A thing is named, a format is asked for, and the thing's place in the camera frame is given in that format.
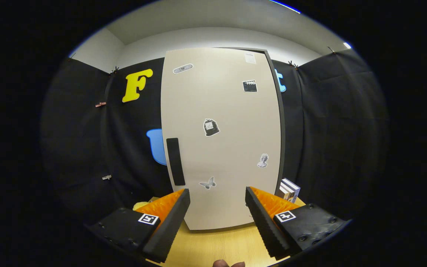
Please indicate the long ceiling light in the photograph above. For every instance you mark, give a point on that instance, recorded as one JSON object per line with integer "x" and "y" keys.
{"x": 285, "y": 6}

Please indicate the yellow pineapple plush toy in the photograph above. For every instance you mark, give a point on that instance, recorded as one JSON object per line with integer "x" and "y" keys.
{"x": 140, "y": 205}

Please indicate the black backdrop cloth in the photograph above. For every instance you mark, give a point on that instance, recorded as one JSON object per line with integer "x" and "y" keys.
{"x": 328, "y": 129}

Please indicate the grey shoe cabinet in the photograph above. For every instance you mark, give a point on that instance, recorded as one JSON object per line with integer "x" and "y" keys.
{"x": 282, "y": 122}

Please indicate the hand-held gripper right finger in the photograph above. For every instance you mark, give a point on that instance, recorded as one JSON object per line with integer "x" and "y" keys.
{"x": 265, "y": 226}

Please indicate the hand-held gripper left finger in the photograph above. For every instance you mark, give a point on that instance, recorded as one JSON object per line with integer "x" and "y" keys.
{"x": 171, "y": 226}

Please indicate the small ceiling light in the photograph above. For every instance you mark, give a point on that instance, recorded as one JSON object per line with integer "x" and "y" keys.
{"x": 347, "y": 45}

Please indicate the red clip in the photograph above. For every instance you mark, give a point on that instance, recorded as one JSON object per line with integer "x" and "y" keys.
{"x": 100, "y": 104}

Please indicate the beige shoe cabinet door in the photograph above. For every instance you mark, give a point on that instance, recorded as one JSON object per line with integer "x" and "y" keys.
{"x": 221, "y": 111}

